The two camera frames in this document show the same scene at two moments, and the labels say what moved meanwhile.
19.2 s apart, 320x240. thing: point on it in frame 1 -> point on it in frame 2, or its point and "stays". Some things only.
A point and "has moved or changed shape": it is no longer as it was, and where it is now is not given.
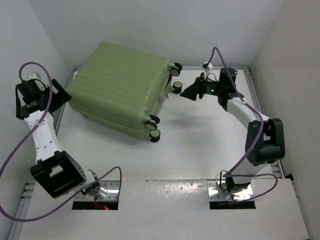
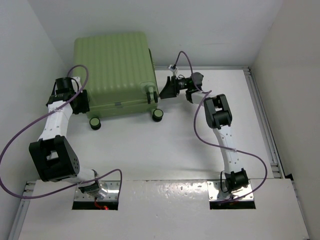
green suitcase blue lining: x=124 y=88 has moved or changed shape
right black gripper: x=192 y=92 -> x=170 y=90
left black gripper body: x=57 y=100 -> x=83 y=106
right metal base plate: x=216 y=193 stays
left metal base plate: x=112 y=194 stays
